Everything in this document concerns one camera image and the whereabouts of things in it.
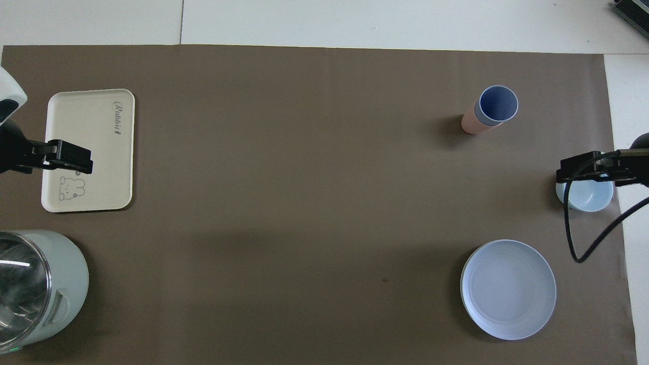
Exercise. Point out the cream tray with rabbit print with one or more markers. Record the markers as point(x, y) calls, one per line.
point(86, 126)

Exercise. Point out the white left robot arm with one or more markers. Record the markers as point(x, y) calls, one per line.
point(10, 91)

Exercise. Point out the brown paper table mat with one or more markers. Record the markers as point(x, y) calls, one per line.
point(304, 177)

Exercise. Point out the pink cup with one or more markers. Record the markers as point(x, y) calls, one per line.
point(471, 124)

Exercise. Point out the blue ribbed cup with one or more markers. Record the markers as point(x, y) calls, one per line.
point(499, 104)

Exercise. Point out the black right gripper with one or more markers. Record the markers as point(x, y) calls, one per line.
point(636, 167)

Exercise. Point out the light blue bowl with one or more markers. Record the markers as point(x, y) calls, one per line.
point(590, 197)

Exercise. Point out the pale blue plate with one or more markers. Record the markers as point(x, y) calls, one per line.
point(507, 289)

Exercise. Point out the grey ribbed device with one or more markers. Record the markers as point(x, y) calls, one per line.
point(634, 9)

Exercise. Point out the mint green electric pot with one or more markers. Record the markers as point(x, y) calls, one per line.
point(61, 284)

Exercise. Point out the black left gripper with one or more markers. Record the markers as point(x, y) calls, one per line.
point(12, 149)

